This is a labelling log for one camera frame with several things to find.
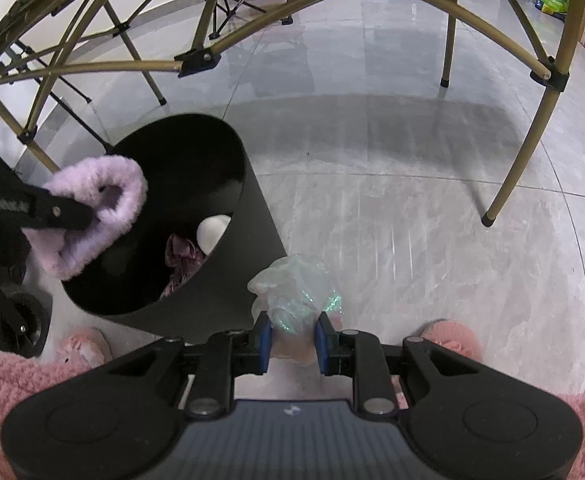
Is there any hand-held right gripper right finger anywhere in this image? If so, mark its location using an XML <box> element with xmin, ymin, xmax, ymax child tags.
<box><xmin>315</xmin><ymin>312</ymin><xmax>483</xmax><ymax>420</ymax></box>

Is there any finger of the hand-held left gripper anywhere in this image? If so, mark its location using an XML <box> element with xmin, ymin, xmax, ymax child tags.
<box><xmin>21</xmin><ymin>182</ymin><xmax>94</xmax><ymax>232</ymax></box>

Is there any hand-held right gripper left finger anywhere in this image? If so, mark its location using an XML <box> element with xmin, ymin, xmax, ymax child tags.
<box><xmin>102</xmin><ymin>312</ymin><xmax>273</xmax><ymax>420</ymax></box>

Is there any clear plastic bag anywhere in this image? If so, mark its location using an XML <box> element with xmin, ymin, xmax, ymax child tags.
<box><xmin>247</xmin><ymin>254</ymin><xmax>344</xmax><ymax>361</ymax></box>

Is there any purple fluffy headband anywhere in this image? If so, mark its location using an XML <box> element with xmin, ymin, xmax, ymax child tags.
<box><xmin>22</xmin><ymin>156</ymin><xmax>149</xmax><ymax>281</ymax></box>

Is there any black round trash bin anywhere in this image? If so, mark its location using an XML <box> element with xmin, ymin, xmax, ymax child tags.
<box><xmin>61</xmin><ymin>115</ymin><xmax>288</xmax><ymax>338</ymax></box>

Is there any mauve cloth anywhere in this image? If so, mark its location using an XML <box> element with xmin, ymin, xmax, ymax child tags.
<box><xmin>160</xmin><ymin>233</ymin><xmax>208</xmax><ymax>301</ymax></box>

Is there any white round foam roll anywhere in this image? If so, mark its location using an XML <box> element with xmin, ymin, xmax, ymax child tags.
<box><xmin>196</xmin><ymin>214</ymin><xmax>232</xmax><ymax>253</ymax></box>

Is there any black tripod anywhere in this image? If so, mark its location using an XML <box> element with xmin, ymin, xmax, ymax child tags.
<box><xmin>0</xmin><ymin>0</ymin><xmax>116</xmax><ymax>153</ymax></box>

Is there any pink fleece garment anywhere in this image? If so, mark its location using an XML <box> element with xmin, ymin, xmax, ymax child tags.
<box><xmin>0</xmin><ymin>345</ymin><xmax>585</xmax><ymax>480</ymax></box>

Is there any tan slatted folding table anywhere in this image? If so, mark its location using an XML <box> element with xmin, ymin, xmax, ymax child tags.
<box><xmin>0</xmin><ymin>0</ymin><xmax>585</xmax><ymax>227</ymax></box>

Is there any black folding chair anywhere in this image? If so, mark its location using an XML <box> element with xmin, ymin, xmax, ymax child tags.
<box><xmin>187</xmin><ymin>0</ymin><xmax>295</xmax><ymax>41</ymax></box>

